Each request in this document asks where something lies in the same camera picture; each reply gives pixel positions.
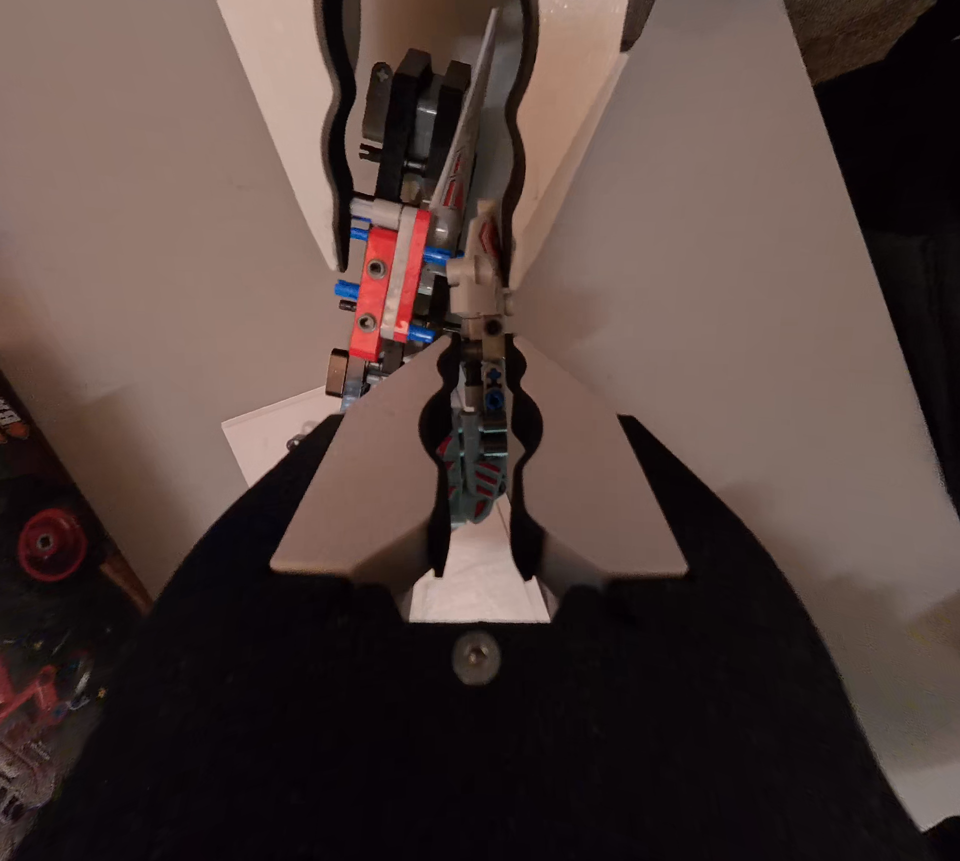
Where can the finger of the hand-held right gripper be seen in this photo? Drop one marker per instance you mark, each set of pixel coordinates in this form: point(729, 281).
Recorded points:
point(270, 13)
point(577, 13)

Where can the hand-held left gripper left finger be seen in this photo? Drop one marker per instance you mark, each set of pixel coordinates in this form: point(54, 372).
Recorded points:
point(360, 501)

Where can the grey desk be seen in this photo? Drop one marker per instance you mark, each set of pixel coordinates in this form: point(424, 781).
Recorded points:
point(112, 201)

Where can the grey toy brick model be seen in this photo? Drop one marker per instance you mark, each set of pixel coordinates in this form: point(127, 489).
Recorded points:
point(390, 276)

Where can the dark toy set box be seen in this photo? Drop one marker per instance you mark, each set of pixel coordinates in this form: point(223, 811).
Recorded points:
point(52, 546)

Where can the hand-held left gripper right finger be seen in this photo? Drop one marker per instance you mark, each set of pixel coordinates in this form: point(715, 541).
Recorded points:
point(592, 501)

